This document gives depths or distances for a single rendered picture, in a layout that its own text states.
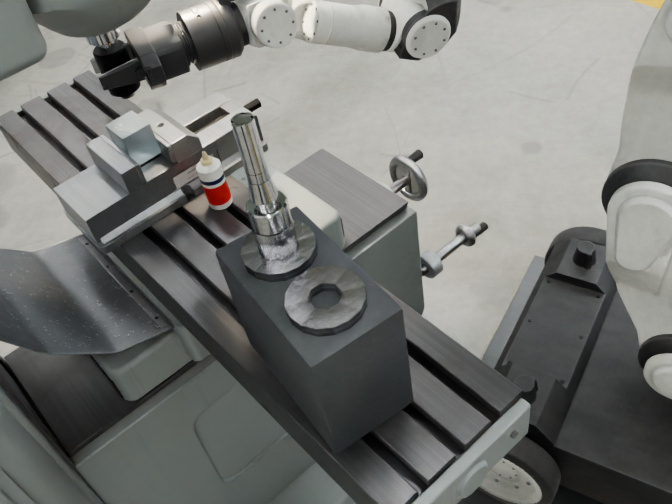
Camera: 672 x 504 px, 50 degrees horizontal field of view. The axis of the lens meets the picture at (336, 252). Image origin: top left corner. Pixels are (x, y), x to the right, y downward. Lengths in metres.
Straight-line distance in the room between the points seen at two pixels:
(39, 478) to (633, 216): 0.92
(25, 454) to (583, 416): 0.92
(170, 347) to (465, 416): 0.53
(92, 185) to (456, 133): 1.85
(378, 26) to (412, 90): 1.93
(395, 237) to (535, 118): 1.55
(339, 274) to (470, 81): 2.40
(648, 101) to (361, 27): 0.45
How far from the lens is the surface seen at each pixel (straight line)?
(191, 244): 1.18
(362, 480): 0.88
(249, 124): 0.72
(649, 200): 1.03
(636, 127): 1.03
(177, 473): 1.45
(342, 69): 3.31
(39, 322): 1.16
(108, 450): 1.29
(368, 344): 0.77
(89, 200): 1.23
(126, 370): 1.21
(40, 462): 1.18
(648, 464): 1.35
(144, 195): 1.22
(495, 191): 2.60
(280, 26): 1.09
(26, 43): 0.91
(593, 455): 1.34
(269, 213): 0.78
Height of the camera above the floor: 1.74
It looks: 46 degrees down
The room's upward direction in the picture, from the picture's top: 12 degrees counter-clockwise
